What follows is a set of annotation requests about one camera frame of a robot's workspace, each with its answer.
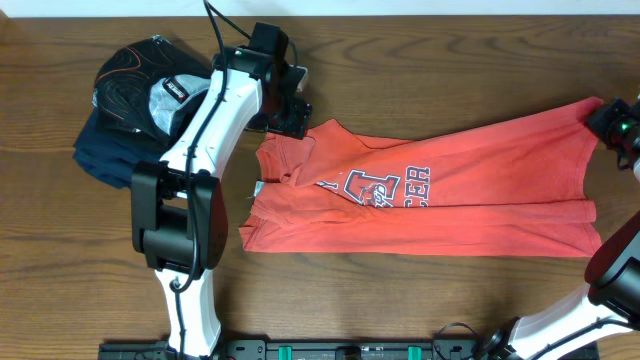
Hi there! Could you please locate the red soccer t-shirt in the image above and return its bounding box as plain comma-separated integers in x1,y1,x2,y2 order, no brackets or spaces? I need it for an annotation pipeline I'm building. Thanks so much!
239,97,601,257

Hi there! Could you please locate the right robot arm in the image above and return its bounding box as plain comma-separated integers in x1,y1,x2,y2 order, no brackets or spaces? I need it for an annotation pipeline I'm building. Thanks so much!
472,96,639,360

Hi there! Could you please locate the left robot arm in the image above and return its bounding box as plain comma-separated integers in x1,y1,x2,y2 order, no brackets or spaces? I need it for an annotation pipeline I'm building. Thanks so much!
114,22,312,359

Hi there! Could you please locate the black patterned folded garment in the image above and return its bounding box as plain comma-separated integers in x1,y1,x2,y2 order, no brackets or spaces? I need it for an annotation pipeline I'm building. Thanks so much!
94,35,211,149

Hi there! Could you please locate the navy blue folded garment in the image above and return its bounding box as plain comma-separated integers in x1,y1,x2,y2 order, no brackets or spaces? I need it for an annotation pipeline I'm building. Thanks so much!
73,108,168,189

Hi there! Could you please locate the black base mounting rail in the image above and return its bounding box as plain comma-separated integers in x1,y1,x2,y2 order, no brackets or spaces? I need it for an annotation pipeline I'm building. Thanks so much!
98,339,475,360

